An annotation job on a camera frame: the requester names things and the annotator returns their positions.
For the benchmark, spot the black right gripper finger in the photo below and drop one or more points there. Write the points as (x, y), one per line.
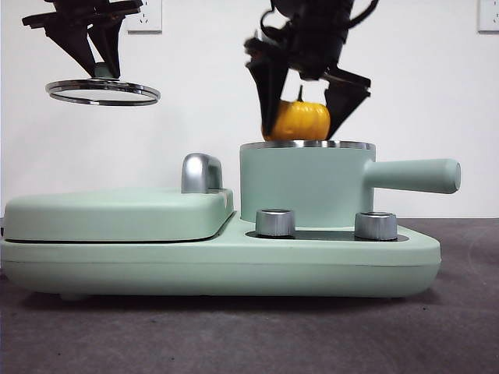
(341, 101)
(271, 89)

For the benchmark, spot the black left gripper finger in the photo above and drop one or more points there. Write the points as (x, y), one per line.
(70, 39)
(109, 39)

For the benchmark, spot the glass lid with green knob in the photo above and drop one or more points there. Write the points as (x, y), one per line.
(102, 71)

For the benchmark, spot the yellow toy pumpkin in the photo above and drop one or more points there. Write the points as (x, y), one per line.
(300, 121)

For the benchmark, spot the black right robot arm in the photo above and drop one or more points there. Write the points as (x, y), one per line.
(312, 15)

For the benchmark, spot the silver control knob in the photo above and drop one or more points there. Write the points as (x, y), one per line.
(275, 224)
(376, 226)

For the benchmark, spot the mint green griddle cover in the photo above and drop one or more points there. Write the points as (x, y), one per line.
(109, 218)

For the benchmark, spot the mint green breakfast maker base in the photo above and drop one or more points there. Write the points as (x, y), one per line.
(97, 269)

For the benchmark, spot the white wall socket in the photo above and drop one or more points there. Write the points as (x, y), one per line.
(150, 19)
(489, 15)

